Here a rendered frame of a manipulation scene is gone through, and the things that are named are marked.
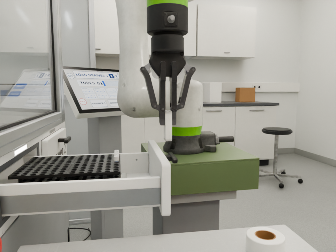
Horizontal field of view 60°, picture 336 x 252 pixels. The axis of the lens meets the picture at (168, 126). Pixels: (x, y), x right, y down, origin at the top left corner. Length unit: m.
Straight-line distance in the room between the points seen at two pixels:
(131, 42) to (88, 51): 1.40
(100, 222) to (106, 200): 1.23
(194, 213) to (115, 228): 0.96
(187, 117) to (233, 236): 0.43
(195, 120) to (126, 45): 0.33
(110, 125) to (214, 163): 0.93
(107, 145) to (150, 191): 1.13
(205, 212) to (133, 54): 0.57
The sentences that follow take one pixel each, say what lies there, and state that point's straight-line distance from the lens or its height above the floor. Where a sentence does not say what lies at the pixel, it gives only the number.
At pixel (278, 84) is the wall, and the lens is 5.10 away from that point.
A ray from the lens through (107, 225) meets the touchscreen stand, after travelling 1.85.
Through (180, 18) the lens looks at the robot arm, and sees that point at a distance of 0.66.
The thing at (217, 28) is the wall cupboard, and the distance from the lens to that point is 4.36.
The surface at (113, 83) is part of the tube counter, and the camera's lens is 1.73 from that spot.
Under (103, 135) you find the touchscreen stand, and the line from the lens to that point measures 1.69.
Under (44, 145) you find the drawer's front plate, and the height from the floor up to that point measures 0.92.
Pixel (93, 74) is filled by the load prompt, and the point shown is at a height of 1.16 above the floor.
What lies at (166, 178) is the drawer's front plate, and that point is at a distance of 0.58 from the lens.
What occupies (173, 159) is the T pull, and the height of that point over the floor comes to 0.91.
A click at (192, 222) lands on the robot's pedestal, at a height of 0.64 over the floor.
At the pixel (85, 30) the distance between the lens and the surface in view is 2.40.
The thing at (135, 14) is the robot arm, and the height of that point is 1.32.
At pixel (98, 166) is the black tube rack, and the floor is 0.90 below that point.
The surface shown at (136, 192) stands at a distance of 0.60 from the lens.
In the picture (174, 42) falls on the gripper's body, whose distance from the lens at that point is 0.65.
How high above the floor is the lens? 1.07
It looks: 7 degrees down
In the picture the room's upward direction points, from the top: straight up
